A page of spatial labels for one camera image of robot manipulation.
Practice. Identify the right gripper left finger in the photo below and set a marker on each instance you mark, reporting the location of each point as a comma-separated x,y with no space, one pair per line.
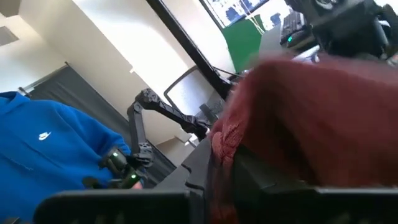
140,208

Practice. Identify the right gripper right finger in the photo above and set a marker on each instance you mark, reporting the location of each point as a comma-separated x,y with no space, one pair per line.
342,208

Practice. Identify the maroon cap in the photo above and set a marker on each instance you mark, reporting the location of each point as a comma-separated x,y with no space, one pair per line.
311,118

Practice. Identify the person's hand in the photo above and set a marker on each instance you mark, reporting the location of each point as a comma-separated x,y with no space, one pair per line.
136,186

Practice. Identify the black keyboard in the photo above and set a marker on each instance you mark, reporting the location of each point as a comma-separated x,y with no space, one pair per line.
292,28

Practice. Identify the green board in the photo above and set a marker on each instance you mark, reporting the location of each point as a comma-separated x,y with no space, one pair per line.
242,43

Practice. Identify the blue hooded sweatshirt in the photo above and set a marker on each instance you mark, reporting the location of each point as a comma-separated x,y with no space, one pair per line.
46,149

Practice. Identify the monitor screen with icons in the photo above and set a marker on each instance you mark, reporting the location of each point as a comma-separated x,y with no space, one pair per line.
230,12

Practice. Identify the white mesh chair back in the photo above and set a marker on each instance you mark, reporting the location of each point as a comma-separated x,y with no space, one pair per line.
189,90

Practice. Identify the black diagonal post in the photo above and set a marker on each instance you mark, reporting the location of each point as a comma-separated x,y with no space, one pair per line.
186,43

